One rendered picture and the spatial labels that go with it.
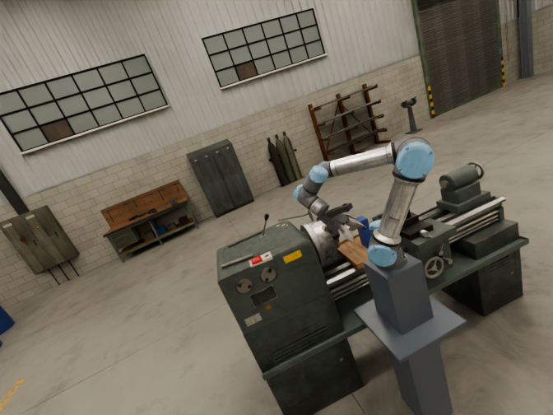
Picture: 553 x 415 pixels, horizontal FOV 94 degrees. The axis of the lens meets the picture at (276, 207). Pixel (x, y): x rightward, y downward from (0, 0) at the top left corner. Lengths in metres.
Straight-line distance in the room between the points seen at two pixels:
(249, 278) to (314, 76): 8.45
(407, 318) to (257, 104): 7.74
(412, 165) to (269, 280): 0.98
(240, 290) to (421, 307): 0.95
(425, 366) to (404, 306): 0.43
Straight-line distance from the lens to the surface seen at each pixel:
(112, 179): 8.31
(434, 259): 2.03
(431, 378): 1.92
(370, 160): 1.18
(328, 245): 1.70
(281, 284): 1.58
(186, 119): 8.20
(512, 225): 2.54
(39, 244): 8.88
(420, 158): 1.01
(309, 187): 1.13
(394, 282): 1.38
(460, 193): 2.34
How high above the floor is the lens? 1.93
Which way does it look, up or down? 17 degrees down
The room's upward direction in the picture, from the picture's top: 21 degrees counter-clockwise
